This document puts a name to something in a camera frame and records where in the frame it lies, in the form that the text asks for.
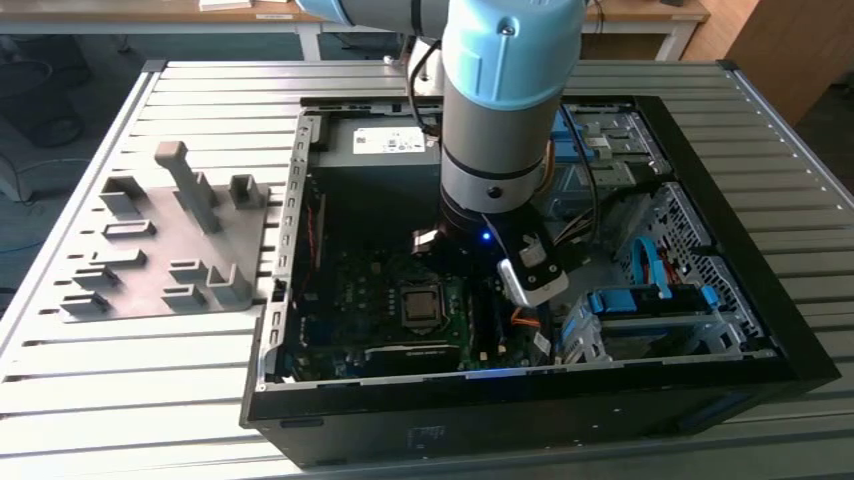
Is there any black graphics card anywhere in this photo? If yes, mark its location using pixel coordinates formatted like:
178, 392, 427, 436
363, 342, 462, 376

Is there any blue drive latch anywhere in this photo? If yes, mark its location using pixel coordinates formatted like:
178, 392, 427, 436
551, 112, 590, 164

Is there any green motherboard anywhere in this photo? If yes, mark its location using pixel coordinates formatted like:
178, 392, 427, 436
286, 244, 555, 376

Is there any wooden desk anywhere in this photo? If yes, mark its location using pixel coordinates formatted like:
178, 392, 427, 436
0, 0, 710, 61

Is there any blue data wire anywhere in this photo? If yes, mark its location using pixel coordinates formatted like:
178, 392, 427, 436
630, 234, 673, 301

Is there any grey parts rack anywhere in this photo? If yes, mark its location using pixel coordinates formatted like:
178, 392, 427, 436
56, 140, 279, 324

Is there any black PC case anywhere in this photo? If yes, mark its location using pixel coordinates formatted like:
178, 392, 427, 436
238, 94, 841, 469

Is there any wooden cabinet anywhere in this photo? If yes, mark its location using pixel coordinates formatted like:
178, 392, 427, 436
724, 0, 854, 126

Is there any red wire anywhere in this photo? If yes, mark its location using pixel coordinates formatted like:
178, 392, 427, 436
305, 204, 321, 266

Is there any hard disk in blue carrier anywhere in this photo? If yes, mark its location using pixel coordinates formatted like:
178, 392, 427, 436
586, 285, 720, 321

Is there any grey power supply unit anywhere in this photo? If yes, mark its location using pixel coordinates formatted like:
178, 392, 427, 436
310, 117, 446, 226

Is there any grey metal drive cage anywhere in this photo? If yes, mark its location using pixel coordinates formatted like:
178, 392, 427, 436
539, 107, 673, 236

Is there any dark office chair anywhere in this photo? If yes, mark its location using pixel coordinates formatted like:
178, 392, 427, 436
0, 34, 92, 149

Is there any black camera cable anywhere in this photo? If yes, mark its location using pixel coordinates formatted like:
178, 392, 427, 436
405, 39, 443, 140
577, 127, 606, 266

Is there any grey metal disk bay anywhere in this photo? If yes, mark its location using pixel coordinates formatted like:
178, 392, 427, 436
557, 299, 762, 364

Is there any blue RAM stick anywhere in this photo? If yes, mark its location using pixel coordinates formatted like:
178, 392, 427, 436
490, 284, 510, 351
466, 279, 489, 354

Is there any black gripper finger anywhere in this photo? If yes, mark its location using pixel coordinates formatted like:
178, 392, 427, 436
411, 228, 443, 257

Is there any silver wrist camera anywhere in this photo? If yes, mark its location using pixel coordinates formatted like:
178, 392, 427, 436
479, 212, 573, 309

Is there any thin orange wire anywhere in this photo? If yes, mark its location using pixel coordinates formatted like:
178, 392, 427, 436
541, 142, 557, 194

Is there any black cable bundle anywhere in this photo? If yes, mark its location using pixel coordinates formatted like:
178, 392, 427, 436
551, 202, 606, 249

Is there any silver CPU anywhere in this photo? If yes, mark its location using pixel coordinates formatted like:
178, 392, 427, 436
399, 287, 446, 326

